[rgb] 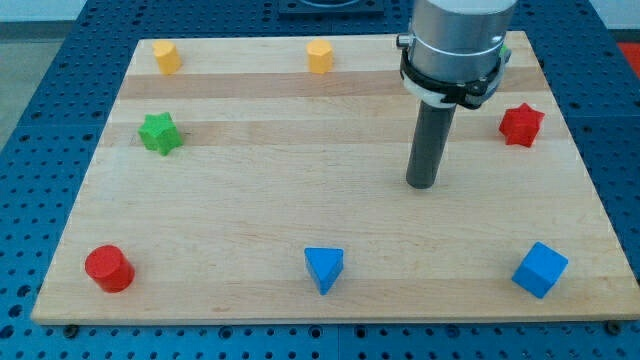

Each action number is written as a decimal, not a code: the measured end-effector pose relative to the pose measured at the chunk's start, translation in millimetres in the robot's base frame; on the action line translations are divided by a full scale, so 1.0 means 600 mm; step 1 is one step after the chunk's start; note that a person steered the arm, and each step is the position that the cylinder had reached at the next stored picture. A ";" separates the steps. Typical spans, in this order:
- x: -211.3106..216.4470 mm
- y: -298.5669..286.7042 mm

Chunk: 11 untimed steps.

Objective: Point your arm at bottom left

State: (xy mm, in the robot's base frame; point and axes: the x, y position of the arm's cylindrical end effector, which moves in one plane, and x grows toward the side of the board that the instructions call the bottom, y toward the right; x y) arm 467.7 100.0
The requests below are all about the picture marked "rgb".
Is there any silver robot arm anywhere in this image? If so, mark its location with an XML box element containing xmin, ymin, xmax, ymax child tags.
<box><xmin>396</xmin><ymin>0</ymin><xmax>517</xmax><ymax>110</ymax></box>

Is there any light wooden board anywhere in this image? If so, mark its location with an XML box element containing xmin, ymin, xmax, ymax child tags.
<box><xmin>32</xmin><ymin>31</ymin><xmax>639</xmax><ymax>325</ymax></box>

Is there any blue triangular block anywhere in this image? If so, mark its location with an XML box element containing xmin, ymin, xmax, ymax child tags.
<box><xmin>304</xmin><ymin>247</ymin><xmax>344</xmax><ymax>296</ymax></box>

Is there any yellow hexagonal block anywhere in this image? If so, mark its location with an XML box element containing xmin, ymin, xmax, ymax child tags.
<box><xmin>305</xmin><ymin>39</ymin><xmax>333</xmax><ymax>74</ymax></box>

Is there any dark grey cylindrical pointer rod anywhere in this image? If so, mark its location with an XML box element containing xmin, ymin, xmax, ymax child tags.
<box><xmin>406</xmin><ymin>102</ymin><xmax>455</xmax><ymax>189</ymax></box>

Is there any green star block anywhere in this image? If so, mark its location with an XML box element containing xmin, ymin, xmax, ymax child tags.
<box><xmin>138</xmin><ymin>112</ymin><xmax>183</xmax><ymax>156</ymax></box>

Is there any yellow block left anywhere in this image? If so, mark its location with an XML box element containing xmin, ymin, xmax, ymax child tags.
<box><xmin>152</xmin><ymin>40</ymin><xmax>182</xmax><ymax>75</ymax></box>

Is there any red star block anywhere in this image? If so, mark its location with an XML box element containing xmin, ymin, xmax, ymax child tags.
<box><xmin>499</xmin><ymin>103</ymin><xmax>545</xmax><ymax>148</ymax></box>

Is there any red cylinder block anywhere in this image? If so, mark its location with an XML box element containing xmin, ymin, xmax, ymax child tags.
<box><xmin>84</xmin><ymin>245</ymin><xmax>135</xmax><ymax>293</ymax></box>

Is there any blue cube block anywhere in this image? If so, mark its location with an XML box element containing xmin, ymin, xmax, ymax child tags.
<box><xmin>511</xmin><ymin>242</ymin><xmax>569</xmax><ymax>299</ymax></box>

